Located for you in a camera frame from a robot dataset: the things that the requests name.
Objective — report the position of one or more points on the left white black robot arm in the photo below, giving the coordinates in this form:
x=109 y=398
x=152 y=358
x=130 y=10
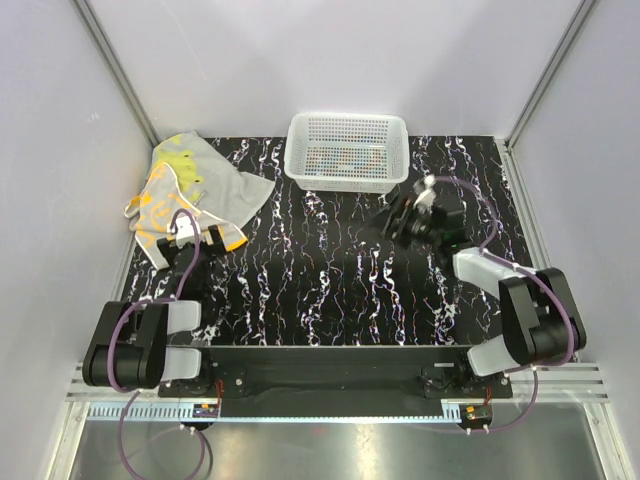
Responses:
x=130 y=348

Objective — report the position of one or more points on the grey towel yellow frog print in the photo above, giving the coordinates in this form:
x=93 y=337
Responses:
x=210 y=182

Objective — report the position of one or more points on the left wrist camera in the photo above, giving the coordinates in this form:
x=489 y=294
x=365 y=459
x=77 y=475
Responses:
x=181 y=232

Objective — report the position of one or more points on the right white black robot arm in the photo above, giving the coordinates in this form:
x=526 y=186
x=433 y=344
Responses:
x=539 y=319

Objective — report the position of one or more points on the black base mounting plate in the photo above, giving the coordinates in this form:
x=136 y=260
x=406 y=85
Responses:
x=397 y=378

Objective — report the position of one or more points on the grey and orange towel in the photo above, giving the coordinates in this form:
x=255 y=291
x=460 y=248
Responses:
x=151 y=213

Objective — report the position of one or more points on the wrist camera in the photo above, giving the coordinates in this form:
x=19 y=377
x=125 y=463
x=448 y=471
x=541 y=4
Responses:
x=426 y=192
x=181 y=232

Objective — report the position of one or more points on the white plastic mesh basket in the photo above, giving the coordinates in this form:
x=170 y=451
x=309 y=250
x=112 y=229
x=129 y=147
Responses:
x=352 y=153

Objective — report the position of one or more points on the white slotted cable duct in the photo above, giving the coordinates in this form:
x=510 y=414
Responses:
x=235 y=411

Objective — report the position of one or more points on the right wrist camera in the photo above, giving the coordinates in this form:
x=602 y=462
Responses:
x=426 y=192

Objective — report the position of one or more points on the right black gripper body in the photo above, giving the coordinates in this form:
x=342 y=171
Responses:
x=412 y=225

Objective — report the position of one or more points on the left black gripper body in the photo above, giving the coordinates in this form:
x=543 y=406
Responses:
x=215 y=249

